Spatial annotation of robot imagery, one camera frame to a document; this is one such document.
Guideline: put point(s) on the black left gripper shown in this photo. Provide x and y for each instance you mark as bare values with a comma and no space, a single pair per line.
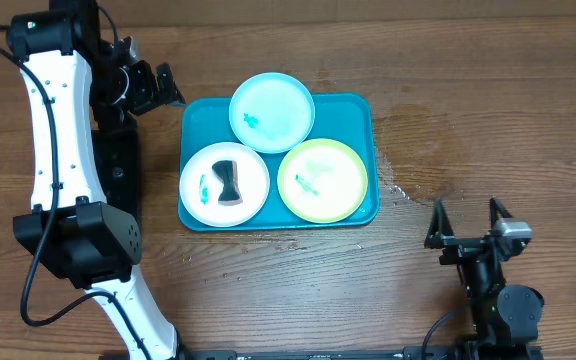
146,94

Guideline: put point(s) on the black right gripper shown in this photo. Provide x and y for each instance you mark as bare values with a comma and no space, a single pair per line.
435,238

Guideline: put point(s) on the grey-green sponge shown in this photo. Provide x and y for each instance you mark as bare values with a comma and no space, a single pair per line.
226,172

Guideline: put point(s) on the white plate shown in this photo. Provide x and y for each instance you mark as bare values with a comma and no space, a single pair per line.
199,188

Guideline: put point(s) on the light blue plate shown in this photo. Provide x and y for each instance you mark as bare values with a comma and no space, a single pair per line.
271,112

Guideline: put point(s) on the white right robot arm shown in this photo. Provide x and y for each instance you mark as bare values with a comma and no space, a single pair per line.
505,317

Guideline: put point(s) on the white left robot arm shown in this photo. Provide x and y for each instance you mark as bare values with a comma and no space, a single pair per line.
85,94

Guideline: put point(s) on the black tray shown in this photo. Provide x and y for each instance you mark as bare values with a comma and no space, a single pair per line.
118,162

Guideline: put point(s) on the yellow plate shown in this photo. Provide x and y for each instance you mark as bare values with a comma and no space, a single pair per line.
322,181

